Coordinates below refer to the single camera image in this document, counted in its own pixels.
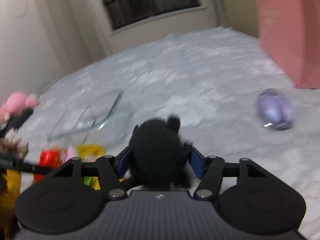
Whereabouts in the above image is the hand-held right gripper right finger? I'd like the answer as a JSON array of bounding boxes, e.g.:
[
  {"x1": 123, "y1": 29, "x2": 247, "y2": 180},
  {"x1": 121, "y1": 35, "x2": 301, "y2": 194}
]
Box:
[{"x1": 190, "y1": 149, "x2": 270, "y2": 200}]

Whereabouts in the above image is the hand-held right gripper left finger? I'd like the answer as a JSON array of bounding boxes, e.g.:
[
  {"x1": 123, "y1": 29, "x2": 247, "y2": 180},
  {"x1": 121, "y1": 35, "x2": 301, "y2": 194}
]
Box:
[{"x1": 50, "y1": 147, "x2": 134, "y2": 200}]

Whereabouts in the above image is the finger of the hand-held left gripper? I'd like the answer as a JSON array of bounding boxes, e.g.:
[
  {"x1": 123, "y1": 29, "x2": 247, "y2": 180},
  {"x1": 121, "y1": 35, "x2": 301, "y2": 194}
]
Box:
[{"x1": 16, "y1": 162, "x2": 54, "y2": 175}]

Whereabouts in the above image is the red doll keychain toy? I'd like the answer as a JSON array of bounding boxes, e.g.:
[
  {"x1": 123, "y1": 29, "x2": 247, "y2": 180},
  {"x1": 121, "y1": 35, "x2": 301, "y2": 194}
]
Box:
[{"x1": 34, "y1": 149, "x2": 62, "y2": 183}]

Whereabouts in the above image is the black plush toy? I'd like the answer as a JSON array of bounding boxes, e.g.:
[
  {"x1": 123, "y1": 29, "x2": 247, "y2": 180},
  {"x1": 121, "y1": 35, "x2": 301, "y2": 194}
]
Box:
[{"x1": 129, "y1": 115, "x2": 193, "y2": 190}]

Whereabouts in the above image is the clear glass container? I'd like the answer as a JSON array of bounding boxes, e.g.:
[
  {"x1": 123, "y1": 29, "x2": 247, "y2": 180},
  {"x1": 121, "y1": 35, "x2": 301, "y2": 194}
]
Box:
[{"x1": 47, "y1": 90, "x2": 125, "y2": 140}]

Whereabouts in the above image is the purple toy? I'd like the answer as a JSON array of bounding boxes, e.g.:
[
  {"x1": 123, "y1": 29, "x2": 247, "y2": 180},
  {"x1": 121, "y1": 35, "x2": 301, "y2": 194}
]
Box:
[{"x1": 255, "y1": 89, "x2": 294, "y2": 130}]

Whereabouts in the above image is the black cloth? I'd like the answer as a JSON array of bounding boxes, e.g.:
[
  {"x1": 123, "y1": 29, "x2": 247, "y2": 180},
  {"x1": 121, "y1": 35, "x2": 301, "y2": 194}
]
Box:
[{"x1": 0, "y1": 109, "x2": 34, "y2": 138}]

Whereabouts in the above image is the pink plush toy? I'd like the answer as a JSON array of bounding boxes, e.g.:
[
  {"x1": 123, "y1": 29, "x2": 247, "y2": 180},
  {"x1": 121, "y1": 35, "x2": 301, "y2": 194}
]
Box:
[{"x1": 0, "y1": 92, "x2": 40, "y2": 120}]

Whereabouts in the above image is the grey patterned mattress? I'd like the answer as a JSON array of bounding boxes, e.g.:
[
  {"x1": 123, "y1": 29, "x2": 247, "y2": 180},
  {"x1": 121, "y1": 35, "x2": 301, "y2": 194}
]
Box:
[{"x1": 19, "y1": 26, "x2": 320, "y2": 240}]

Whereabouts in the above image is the beige headboard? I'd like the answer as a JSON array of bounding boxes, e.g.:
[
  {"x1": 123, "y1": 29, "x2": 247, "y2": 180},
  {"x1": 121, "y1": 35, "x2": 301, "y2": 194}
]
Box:
[{"x1": 222, "y1": 0, "x2": 262, "y2": 38}]

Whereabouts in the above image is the dark window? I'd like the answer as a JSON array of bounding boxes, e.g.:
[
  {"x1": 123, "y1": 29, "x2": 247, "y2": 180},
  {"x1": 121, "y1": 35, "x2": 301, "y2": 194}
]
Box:
[{"x1": 96, "y1": 0, "x2": 202, "y2": 30}]

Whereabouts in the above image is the pink paper bag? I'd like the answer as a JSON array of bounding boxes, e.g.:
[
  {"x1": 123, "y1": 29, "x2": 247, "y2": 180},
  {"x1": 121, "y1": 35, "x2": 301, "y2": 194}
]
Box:
[{"x1": 250, "y1": 0, "x2": 320, "y2": 89}]

